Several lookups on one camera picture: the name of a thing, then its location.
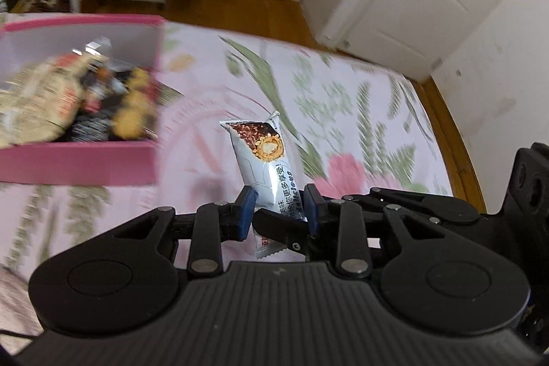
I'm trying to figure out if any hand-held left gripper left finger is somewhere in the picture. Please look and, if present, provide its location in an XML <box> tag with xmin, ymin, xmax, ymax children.
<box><xmin>114</xmin><ymin>185</ymin><xmax>256</xmax><ymax>279</ymax></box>

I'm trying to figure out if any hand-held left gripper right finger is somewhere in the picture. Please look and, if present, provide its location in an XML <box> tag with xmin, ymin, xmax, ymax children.
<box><xmin>302</xmin><ymin>184</ymin><xmax>434</xmax><ymax>279</ymax></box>

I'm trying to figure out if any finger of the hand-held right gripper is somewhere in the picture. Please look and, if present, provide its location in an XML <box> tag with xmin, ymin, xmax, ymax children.
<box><xmin>360</xmin><ymin>187</ymin><xmax>480</xmax><ymax>226</ymax></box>
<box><xmin>252</xmin><ymin>208</ymin><xmax>312</xmax><ymax>261</ymax></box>

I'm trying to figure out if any white chocolate snack packet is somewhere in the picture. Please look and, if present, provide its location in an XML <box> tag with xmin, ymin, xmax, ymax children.
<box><xmin>220</xmin><ymin>111</ymin><xmax>309</xmax><ymax>261</ymax></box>

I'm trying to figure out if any pink cardboard box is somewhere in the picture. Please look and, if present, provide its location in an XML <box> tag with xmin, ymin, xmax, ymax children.
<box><xmin>0</xmin><ymin>15</ymin><xmax>166</xmax><ymax>186</ymax></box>

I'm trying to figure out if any floral bed sheet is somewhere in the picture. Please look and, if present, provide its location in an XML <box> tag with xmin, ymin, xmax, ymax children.
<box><xmin>0</xmin><ymin>12</ymin><xmax>455</xmax><ymax>350</ymax></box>

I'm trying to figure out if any black cookie packet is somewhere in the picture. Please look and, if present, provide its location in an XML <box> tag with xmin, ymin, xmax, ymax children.
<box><xmin>69</xmin><ymin>66</ymin><xmax>159</xmax><ymax>144</ymax></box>

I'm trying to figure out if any white door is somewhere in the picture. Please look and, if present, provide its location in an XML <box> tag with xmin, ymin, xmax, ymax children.
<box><xmin>317</xmin><ymin>0</ymin><xmax>535</xmax><ymax>81</ymax></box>

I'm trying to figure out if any beige snack packet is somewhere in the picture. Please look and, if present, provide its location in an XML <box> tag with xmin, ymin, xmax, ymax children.
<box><xmin>0</xmin><ymin>53</ymin><xmax>86</xmax><ymax>148</ymax></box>

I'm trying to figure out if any wooden bed frame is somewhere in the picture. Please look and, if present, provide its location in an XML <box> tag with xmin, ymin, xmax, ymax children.
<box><xmin>418</xmin><ymin>76</ymin><xmax>490</xmax><ymax>216</ymax></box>

